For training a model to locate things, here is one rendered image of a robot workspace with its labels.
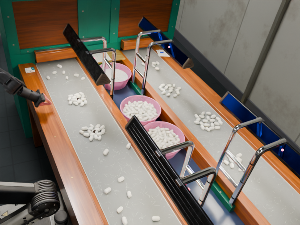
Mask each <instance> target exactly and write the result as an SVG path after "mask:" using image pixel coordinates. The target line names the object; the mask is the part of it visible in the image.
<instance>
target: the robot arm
mask: <svg viewBox="0 0 300 225"><path fill-rule="evenodd" d="M9 79H10V80H9ZM8 80H9V81H8ZM7 81H8V82H7ZM6 82H7V83H6ZM0 83H1V84H2V86H3V87H4V88H5V89H4V90H5V91H6V92H7V93H9V94H10V95H11V94H12V95H16V93H17V95H18V96H20V97H23V98H25V99H28V100H30V101H32V102H33V103H34V106H35V107H36V108H38V106H44V105H51V104H52V103H51V101H50V100H49V99H48V98H47V97H46V95H45V94H44V93H42V94H41V93H40V90H39V89H38V90H37V91H36V92H35V91H33V90H30V89H28V88H27V87H26V85H25V84H24V82H23V81H21V80H19V79H18V78H16V77H14V76H13V75H11V74H10V73H8V72H6V71H4V70H3V69H1V68H0ZM45 100H46V101H48V103H47V102H45Z"/></svg>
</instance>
